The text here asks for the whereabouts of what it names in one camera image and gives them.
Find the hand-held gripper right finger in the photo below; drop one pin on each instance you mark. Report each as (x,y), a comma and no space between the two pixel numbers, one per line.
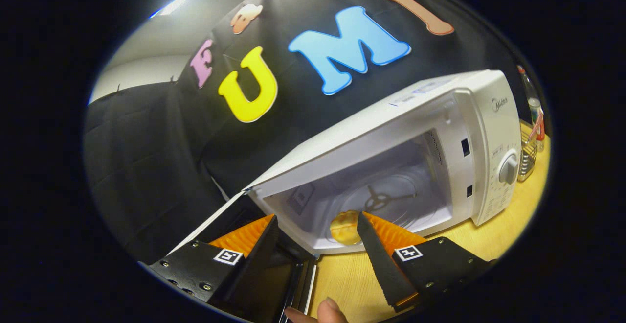
(379,259)

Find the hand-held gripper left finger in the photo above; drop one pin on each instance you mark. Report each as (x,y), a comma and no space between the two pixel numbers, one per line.
(261,259)

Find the yellow bread bun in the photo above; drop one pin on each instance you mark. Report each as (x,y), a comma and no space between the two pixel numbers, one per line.
(344,227)

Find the white microwave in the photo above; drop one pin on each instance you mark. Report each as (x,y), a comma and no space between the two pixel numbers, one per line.
(371,132)

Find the glass turntable plate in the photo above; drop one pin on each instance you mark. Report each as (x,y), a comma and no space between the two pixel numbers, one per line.
(411,186)

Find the red white striped stick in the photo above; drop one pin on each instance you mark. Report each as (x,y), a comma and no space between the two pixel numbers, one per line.
(537,127)

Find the clear plastic bottle red label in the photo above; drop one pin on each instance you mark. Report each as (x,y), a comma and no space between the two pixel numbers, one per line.
(532,100)

